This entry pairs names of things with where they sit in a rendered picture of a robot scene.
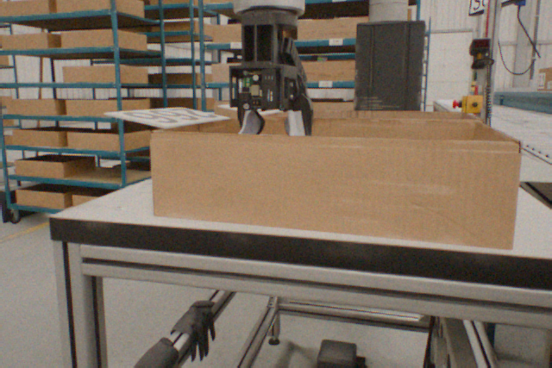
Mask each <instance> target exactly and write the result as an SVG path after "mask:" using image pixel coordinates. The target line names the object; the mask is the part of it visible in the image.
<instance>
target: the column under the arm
mask: <svg viewBox="0 0 552 368"><path fill-rule="evenodd" d="M425 31H426V21H424V20H416V21H378V22H358V23H357V24H356V40H355V74H354V110H363V111H420V110H421V94H422V87H423V63H424V47H425Z"/></svg>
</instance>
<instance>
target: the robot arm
mask: <svg viewBox="0 0 552 368"><path fill-rule="evenodd" d="M233 1H234V13H235V14H236V15H237V16H240V17H241V64H240V65H229V102H230V108H236V114H237V118H238V122H239V125H240V132H239V133H238V134H260V133H261V132H262V130H263V129H264V127H265V124H266V121H265V119H264V118H263V117H262V115H261V114H260V113H259V112H258V109H261V111H267V110H268V109H278V110H279V111H283V112H287V111H288V112H287V116H288V117H287V118H286V120H285V121H284V126H285V131H286V132H287V133H288V134H289V135H305V136H311V131H312V125H313V118H314V110H313V105H312V101H311V98H310V97H309V95H308V92H307V86H306V82H307V77H306V75H305V73H304V68H303V66H302V64H301V61H300V59H299V55H298V50H297V48H296V46H295V43H294V40H293V38H292V37H285V38H284V31H286V30H292V29H295V28H298V16H302V15H303V13H304V0H233ZM233 78H235V98H233ZM239 79H241V93H239Z"/></svg>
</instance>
